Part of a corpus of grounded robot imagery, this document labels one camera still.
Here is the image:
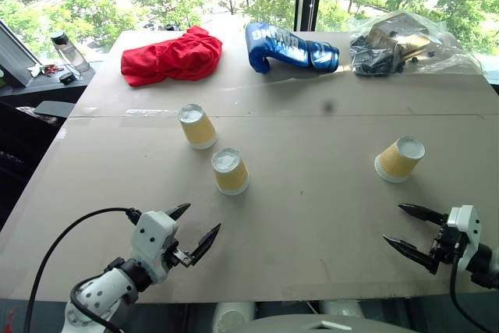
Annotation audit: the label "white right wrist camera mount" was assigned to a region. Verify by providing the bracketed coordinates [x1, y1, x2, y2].
[445, 204, 483, 276]

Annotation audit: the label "white rounded shape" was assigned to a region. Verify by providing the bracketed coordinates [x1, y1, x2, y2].
[211, 301, 257, 333]

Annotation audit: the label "clear plastic bag of parts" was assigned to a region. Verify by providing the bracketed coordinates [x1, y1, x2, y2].
[348, 10, 485, 78]

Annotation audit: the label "red crumpled cloth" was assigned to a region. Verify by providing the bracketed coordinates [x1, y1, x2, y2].
[120, 25, 224, 88]

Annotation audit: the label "clear tape strip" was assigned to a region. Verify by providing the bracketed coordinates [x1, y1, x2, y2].
[124, 108, 181, 116]

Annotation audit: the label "small red and white trinkets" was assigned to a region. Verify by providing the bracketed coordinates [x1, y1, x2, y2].
[27, 62, 65, 78]

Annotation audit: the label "blue boxing glove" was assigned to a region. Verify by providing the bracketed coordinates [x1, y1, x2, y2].
[244, 21, 341, 75]

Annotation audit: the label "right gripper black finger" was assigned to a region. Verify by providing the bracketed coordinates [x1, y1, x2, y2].
[381, 234, 441, 275]
[397, 203, 449, 226]

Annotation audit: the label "clear water bottle black cap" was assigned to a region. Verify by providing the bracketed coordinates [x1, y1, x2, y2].
[50, 30, 92, 74]

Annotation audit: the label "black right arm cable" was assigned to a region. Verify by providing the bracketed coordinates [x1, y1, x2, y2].
[448, 245, 493, 333]

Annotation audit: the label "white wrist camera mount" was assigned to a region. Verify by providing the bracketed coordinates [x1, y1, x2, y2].
[129, 211, 181, 284]
[445, 204, 483, 276]

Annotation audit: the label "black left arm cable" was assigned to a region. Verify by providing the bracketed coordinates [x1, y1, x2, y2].
[23, 207, 142, 333]

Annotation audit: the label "dark window ledge shelf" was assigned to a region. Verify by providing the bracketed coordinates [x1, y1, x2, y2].
[0, 60, 97, 98]

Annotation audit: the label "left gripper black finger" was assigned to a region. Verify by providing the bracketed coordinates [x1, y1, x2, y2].
[165, 203, 193, 222]
[189, 222, 222, 268]

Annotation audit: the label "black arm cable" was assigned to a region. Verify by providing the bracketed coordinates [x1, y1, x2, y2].
[448, 245, 493, 333]
[23, 207, 142, 333]

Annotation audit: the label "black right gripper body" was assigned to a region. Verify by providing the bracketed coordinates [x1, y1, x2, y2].
[428, 223, 469, 267]

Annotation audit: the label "yellow paper cup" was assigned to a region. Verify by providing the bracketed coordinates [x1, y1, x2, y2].
[211, 147, 250, 197]
[373, 135, 426, 184]
[177, 103, 218, 151]

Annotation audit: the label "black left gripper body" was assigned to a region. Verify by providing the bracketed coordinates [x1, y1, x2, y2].
[164, 243, 195, 269]

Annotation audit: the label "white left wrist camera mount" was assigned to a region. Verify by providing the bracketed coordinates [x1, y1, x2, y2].
[129, 211, 181, 284]

